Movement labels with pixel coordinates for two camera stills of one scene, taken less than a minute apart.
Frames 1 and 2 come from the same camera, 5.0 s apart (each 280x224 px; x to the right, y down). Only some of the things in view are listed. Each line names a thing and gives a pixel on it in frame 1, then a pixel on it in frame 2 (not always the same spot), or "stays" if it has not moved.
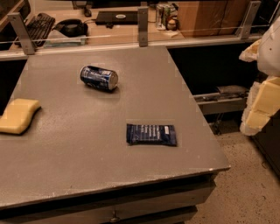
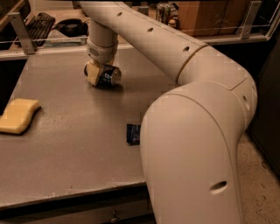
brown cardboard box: (216, 18) stays
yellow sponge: (18, 116) stays
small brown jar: (171, 24) stays
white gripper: (270, 55) -> (101, 52)
